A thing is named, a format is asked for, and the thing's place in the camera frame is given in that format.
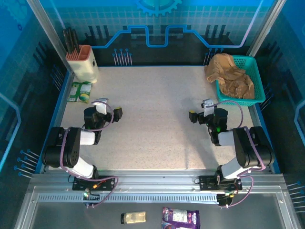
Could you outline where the tan t-shirt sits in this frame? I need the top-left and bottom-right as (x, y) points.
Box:
(204, 52), (255, 100)

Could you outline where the green snack packet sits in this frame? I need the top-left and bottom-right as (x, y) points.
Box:
(67, 81), (93, 104)

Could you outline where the cream knife block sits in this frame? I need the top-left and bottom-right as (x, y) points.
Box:
(65, 44), (100, 83)

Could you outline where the teal plastic basket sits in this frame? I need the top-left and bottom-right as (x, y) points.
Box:
(215, 55), (266, 107)

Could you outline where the small circuit board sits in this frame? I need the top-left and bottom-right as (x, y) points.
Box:
(215, 190), (236, 209)
(82, 188), (101, 209)

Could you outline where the purple snack packet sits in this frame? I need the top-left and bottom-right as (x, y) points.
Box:
(161, 206), (200, 229)

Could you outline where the small yellowish bottle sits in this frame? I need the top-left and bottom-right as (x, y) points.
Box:
(120, 210), (147, 225)

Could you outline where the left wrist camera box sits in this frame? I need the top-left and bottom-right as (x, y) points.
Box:
(91, 97), (110, 115)

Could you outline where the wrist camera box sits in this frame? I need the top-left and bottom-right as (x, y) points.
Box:
(91, 97), (110, 115)
(201, 98), (215, 117)

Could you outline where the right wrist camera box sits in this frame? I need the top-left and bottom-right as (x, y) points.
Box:
(201, 98), (215, 117)

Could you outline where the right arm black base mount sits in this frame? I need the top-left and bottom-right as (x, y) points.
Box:
(199, 175), (243, 191)

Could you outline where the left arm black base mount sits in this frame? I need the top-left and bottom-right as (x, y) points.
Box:
(72, 175), (115, 191)

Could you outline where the aluminium base frame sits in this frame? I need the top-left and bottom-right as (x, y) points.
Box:
(28, 168), (286, 205)

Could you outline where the black-handled knife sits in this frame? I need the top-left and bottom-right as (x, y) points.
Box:
(62, 29), (70, 55)
(67, 27), (75, 54)
(72, 29), (81, 53)

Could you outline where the aluminium corner post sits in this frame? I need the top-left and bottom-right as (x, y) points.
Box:
(246, 0), (286, 58)
(25, 0), (73, 72)

